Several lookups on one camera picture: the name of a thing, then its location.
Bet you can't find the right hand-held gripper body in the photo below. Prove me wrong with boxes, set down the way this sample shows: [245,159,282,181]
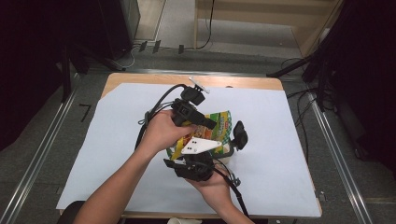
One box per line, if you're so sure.
[175,136,222,182]

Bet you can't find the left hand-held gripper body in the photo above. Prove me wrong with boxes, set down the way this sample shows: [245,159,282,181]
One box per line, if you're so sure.
[170,76,210,127]

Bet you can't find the green yellow refill pouch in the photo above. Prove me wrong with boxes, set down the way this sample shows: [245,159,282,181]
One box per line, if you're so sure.
[166,110,233,161]

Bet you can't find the clear jar with dark lid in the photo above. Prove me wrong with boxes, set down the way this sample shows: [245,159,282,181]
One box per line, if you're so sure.
[214,120,249,166]

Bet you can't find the person's right hand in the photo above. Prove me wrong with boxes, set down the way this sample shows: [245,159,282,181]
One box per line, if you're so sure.
[186,173,233,209]

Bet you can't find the person's left hand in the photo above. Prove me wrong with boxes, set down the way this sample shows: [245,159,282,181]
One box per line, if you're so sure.
[139,109,197,157]

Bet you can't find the white rounded object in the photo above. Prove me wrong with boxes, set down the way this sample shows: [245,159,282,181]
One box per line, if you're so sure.
[167,217,203,224]

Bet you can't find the wooden table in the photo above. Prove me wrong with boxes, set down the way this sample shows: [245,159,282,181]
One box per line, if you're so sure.
[59,72,323,220]

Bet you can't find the white paper sheet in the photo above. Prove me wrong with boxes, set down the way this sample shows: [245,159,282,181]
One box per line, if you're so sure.
[55,82,322,218]

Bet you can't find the black cabinet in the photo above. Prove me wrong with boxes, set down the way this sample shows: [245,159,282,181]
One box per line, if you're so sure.
[69,0,141,62]

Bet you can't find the dark rounded object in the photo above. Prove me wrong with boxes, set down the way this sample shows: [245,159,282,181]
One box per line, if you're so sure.
[56,200,87,224]

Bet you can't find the black metal stand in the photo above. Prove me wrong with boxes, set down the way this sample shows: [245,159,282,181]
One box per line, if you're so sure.
[59,43,92,105]

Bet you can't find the black tripod stand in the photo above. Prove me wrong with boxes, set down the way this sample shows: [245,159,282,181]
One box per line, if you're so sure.
[265,0,347,113]

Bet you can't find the left hand-held gripper cable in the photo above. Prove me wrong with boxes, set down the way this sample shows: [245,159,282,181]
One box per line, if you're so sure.
[134,83,188,151]

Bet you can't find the hand-held gripper cable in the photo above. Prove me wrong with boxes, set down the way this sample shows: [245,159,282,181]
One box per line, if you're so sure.
[134,83,188,151]
[213,158,250,218]

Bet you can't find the right hand-held gripper cable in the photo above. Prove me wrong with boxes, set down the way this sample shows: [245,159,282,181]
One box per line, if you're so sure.
[213,158,250,218]

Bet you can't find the white floor cable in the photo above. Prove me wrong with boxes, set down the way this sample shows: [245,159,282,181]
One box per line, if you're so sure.
[115,46,138,70]

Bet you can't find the black hanging cable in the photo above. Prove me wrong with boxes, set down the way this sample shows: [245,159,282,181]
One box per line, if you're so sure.
[195,0,217,50]

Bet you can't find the black floor cables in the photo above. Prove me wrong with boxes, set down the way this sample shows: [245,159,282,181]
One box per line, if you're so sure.
[280,57,332,164]

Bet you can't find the light wooden frame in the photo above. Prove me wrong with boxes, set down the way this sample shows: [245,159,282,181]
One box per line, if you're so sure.
[193,0,345,59]

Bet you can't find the metal floor rail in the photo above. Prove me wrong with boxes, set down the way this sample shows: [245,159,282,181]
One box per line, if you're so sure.
[306,91,375,224]
[0,73,82,224]

